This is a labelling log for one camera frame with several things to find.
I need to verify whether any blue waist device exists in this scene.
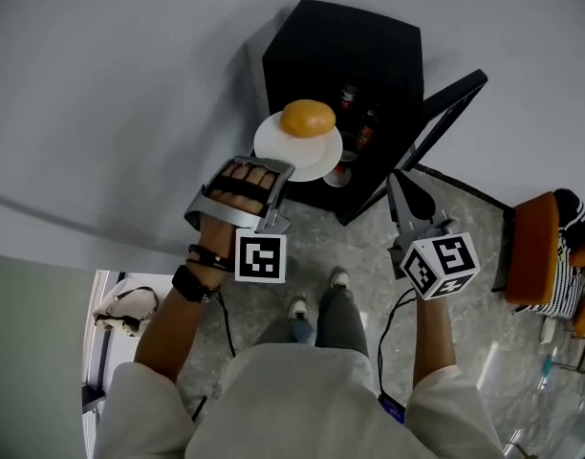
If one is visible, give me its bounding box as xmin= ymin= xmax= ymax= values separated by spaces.
xmin=378 ymin=393 xmax=406 ymax=425

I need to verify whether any black mini fridge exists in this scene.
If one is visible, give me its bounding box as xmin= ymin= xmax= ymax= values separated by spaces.
xmin=261 ymin=0 xmax=488 ymax=228

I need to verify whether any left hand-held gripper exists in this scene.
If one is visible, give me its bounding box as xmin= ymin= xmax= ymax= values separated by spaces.
xmin=184 ymin=156 xmax=296 ymax=285

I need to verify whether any person's left leg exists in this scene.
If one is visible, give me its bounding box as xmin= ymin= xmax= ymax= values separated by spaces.
xmin=253 ymin=317 xmax=318 ymax=349

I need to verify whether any orange bread bun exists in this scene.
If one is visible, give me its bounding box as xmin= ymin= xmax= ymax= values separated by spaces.
xmin=279 ymin=98 xmax=336 ymax=139

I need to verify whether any beige handbag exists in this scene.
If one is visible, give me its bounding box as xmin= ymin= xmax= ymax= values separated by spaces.
xmin=92 ymin=277 xmax=160 ymax=338

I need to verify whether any person's right leg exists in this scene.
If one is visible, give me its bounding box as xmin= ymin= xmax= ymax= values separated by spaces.
xmin=315 ymin=286 xmax=370 ymax=359

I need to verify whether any person's right forearm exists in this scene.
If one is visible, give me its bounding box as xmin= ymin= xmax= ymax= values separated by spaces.
xmin=411 ymin=296 xmax=460 ymax=392

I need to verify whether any person's beige shirt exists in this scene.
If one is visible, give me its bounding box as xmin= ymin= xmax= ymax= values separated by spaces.
xmin=94 ymin=341 xmax=507 ymax=459

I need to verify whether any black wrist band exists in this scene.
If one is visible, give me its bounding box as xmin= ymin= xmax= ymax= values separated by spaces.
xmin=185 ymin=243 xmax=236 ymax=273

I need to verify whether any person's leg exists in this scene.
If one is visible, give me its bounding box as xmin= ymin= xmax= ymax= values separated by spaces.
xmin=315 ymin=286 xmax=370 ymax=359
xmin=253 ymin=317 xmax=318 ymax=349

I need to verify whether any person's left forearm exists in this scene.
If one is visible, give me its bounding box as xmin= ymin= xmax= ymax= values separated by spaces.
xmin=133 ymin=258 xmax=228 ymax=387

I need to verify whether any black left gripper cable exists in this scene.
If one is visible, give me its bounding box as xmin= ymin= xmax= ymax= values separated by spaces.
xmin=191 ymin=293 xmax=237 ymax=423

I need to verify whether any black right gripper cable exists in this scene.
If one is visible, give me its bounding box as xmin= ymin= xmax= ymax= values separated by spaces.
xmin=377 ymin=288 xmax=418 ymax=397

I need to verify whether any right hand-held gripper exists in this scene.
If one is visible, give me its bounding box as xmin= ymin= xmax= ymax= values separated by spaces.
xmin=386 ymin=169 xmax=480 ymax=301

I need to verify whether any black white striped garment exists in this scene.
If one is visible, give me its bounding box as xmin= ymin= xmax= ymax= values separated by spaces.
xmin=511 ymin=187 xmax=585 ymax=320

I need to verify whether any person's shoe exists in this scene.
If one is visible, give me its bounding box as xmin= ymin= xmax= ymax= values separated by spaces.
xmin=329 ymin=266 xmax=351 ymax=291
xmin=288 ymin=295 xmax=310 ymax=322

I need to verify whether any white round plate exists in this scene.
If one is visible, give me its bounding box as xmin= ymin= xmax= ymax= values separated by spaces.
xmin=252 ymin=110 xmax=344 ymax=184

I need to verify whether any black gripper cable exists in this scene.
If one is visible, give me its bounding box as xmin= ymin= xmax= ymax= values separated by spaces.
xmin=377 ymin=288 xmax=418 ymax=397
xmin=191 ymin=293 xmax=237 ymax=423

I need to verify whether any person's left shoe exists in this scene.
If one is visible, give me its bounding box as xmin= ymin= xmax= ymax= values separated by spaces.
xmin=288 ymin=295 xmax=310 ymax=322

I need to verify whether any orange armchair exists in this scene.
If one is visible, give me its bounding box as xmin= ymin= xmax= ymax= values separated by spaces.
xmin=505 ymin=191 xmax=585 ymax=338

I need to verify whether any red drink can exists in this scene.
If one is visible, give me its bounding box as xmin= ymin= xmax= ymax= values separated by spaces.
xmin=339 ymin=83 xmax=359 ymax=115

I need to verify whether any person's right shoe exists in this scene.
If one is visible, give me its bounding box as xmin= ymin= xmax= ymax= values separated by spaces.
xmin=329 ymin=266 xmax=351 ymax=291

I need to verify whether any orange label bottle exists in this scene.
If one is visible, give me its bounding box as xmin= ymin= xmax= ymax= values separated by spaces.
xmin=356 ymin=107 xmax=380 ymax=151

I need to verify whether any black baseboard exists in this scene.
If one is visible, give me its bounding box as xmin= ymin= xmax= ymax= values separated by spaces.
xmin=411 ymin=163 xmax=516 ymax=294

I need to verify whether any person's left hand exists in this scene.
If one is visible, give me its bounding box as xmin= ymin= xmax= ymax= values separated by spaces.
xmin=196 ymin=160 xmax=277 ymax=263

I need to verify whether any black wristwatch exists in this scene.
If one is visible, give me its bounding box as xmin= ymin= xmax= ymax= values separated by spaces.
xmin=171 ymin=264 xmax=222 ymax=304

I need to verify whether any teal floor object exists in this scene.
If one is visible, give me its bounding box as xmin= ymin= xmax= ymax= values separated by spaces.
xmin=540 ymin=346 xmax=559 ymax=378

